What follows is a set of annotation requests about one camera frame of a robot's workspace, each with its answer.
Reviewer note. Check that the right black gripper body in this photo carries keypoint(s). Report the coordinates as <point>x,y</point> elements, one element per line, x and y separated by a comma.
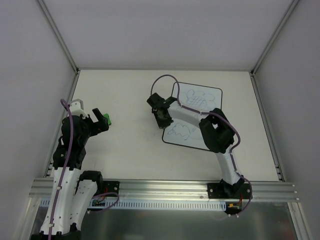
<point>157,106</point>

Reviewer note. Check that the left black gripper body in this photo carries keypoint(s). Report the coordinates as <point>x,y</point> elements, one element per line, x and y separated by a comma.
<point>94,124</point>

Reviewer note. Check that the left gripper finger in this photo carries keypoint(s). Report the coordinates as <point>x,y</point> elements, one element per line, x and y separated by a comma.
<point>103,126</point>
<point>98,115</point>

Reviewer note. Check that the green whiteboard eraser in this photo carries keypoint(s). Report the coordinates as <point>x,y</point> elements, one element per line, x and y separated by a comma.
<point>107,116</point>

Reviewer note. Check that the small whiteboard black frame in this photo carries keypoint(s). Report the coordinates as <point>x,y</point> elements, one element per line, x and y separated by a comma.
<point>184,130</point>

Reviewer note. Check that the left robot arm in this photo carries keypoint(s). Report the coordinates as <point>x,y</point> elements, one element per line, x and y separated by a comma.
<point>72,188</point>

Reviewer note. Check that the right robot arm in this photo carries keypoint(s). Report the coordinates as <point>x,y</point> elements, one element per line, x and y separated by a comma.
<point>217,134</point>

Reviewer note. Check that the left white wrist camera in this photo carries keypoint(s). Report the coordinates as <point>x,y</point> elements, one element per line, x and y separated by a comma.
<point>77,107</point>

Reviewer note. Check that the left aluminium frame post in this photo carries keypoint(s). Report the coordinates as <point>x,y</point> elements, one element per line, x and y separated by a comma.
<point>72,83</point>

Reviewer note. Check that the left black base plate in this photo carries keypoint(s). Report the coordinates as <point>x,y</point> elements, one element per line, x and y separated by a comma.
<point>111,188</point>

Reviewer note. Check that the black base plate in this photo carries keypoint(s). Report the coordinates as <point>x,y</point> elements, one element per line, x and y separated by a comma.
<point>111,188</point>
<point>215,191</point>

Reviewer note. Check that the aluminium mounting rail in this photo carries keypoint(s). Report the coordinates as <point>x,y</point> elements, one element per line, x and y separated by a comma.
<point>180,190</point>

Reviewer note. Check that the white slotted cable duct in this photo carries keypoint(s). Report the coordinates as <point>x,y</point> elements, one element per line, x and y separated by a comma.
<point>134,204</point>

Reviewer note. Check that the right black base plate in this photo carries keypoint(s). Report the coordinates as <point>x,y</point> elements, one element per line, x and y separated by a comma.
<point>215,191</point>

